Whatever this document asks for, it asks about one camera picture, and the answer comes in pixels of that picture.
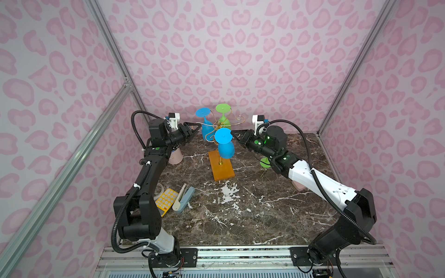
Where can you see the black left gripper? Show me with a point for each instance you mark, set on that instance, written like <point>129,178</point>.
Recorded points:
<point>184,131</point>

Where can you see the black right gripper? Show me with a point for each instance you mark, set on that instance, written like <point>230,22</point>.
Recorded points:
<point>246,137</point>

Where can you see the blue wine glass front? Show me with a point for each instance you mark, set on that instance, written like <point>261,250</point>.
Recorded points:
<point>225,145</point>

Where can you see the blue wine glass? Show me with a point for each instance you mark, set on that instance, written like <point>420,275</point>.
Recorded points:
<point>225,145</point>
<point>208,129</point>

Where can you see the blue wine glass back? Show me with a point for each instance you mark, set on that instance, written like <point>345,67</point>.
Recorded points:
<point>208,129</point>

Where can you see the green wine glass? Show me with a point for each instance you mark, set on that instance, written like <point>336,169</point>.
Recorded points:
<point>265,163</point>
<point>224,109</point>

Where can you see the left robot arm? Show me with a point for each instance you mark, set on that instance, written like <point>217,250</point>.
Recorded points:
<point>138,221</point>

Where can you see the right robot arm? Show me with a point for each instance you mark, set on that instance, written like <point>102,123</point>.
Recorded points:
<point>356,209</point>

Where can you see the green wine glass back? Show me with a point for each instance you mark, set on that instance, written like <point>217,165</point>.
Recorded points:
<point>224,109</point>

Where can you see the wooden rack base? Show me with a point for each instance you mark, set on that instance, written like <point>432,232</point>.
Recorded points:
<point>221,168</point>

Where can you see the pink metal pen bucket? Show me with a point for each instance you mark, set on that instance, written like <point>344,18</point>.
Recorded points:
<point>176,157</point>

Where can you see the blue white stapler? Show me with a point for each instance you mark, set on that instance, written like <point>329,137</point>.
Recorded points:
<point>183,198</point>

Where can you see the yellow calculator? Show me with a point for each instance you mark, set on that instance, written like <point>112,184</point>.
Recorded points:
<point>166,201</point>

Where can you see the pink case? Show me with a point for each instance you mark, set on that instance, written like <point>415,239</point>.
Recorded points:
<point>299,187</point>

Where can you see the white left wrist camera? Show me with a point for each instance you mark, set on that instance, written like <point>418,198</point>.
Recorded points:
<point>173,119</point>

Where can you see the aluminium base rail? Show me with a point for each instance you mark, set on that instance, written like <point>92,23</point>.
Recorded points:
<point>261,261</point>

